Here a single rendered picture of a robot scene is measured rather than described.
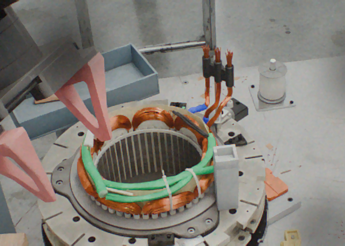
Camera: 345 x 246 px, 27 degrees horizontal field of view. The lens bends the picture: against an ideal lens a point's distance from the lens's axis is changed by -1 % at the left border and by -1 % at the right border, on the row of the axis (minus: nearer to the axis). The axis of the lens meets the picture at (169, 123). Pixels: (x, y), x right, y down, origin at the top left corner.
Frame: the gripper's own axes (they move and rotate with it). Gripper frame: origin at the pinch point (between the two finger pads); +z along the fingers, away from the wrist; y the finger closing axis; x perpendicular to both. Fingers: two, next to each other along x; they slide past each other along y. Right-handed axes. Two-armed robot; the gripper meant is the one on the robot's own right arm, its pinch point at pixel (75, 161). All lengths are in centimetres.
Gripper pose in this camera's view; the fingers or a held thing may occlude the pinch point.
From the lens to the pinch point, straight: 62.3
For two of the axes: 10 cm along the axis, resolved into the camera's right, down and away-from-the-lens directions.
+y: 5.0, -5.9, 6.3
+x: -7.1, 1.4, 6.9
